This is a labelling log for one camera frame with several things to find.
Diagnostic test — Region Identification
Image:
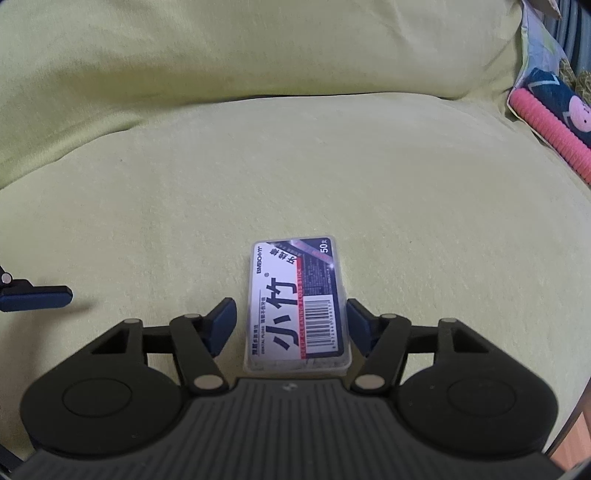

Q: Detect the light printed cloth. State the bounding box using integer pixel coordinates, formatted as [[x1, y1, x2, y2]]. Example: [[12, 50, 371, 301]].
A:
[[515, 0, 578, 93]]

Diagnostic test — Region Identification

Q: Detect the blue grey curtain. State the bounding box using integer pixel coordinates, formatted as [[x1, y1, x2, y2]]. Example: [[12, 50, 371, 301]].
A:
[[551, 0, 591, 79]]

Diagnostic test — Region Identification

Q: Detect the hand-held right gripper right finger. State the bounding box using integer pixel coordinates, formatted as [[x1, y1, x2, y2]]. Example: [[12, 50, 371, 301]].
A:
[[345, 298, 490, 395]]

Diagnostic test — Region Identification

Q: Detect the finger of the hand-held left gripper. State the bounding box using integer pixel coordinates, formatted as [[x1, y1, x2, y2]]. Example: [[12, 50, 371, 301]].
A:
[[0, 263, 75, 315]]

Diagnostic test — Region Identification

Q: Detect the pink ribbed roll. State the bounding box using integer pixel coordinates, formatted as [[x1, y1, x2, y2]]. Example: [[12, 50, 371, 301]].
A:
[[508, 88, 591, 185]]

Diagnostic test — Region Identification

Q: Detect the clear labelled floss box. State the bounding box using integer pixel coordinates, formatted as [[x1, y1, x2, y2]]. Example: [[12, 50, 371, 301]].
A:
[[242, 237, 354, 374]]

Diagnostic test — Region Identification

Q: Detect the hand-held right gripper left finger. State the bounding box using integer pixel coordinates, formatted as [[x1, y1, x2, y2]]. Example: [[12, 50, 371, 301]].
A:
[[90, 298, 238, 393]]

